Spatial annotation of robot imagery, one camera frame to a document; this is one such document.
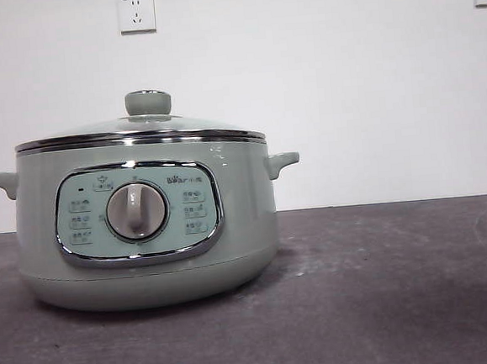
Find glass lid with green knob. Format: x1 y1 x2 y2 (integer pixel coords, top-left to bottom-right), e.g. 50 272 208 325
11 79 267 162

